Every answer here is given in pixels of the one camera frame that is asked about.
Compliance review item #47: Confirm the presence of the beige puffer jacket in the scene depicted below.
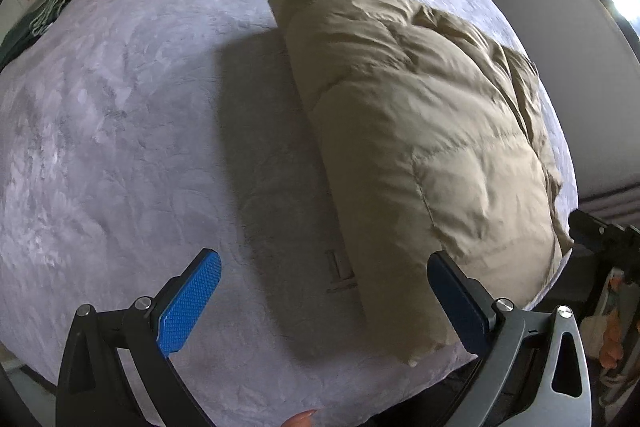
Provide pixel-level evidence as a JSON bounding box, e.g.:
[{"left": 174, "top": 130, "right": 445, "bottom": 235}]
[{"left": 268, "top": 0, "right": 575, "bottom": 368}]

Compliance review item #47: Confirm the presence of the lavender plush bed blanket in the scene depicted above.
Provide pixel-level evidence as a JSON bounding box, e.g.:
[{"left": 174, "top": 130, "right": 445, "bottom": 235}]
[{"left": 0, "top": 0, "right": 579, "bottom": 427}]

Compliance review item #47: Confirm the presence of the person's left hand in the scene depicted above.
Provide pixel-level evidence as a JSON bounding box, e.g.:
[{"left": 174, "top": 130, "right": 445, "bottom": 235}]
[{"left": 281, "top": 409, "right": 319, "bottom": 427}]

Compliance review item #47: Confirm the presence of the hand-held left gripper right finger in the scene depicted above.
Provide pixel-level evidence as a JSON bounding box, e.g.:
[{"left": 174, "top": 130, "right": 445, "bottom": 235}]
[{"left": 426, "top": 250, "right": 594, "bottom": 427}]

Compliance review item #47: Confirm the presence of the green fringed cloth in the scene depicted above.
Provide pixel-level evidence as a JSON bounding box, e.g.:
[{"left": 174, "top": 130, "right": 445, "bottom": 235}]
[{"left": 0, "top": 0, "right": 77, "bottom": 68}]

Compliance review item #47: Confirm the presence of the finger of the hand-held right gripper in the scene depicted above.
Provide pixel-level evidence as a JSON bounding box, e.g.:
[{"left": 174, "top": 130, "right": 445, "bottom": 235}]
[{"left": 568, "top": 209, "right": 610, "bottom": 254}]

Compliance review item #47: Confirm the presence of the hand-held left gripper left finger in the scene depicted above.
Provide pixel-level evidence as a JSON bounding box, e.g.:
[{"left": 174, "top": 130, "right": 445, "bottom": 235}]
[{"left": 56, "top": 248, "right": 223, "bottom": 427}]

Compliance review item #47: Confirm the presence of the colourful printed cloth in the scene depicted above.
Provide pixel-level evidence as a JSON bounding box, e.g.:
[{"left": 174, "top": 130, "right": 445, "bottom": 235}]
[{"left": 580, "top": 269, "right": 640, "bottom": 408}]

